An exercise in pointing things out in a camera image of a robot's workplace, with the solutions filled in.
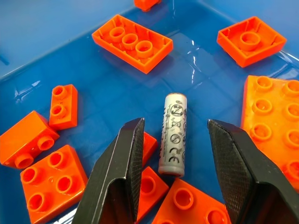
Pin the large orange studded plate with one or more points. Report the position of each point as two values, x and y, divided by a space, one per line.
273 116

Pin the orange studded brick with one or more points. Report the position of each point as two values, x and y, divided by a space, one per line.
146 3
149 145
149 189
191 205

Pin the white cylindrical battery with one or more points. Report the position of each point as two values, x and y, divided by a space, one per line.
173 135

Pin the four-stud square orange brick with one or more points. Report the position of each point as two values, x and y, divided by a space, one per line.
50 182

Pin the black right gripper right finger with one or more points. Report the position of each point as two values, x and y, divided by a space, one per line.
247 177

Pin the small two-stud orange brick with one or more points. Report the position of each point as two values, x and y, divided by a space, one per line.
63 108

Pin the long upturned orange brick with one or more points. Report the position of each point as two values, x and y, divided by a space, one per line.
133 43

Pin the square upturned orange brick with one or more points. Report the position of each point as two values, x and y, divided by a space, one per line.
251 40

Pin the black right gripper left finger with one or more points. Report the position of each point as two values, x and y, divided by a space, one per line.
112 177

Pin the blue plastic bin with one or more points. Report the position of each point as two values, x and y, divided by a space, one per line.
112 77

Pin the orange brick with side studs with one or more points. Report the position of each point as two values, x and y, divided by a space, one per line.
25 140

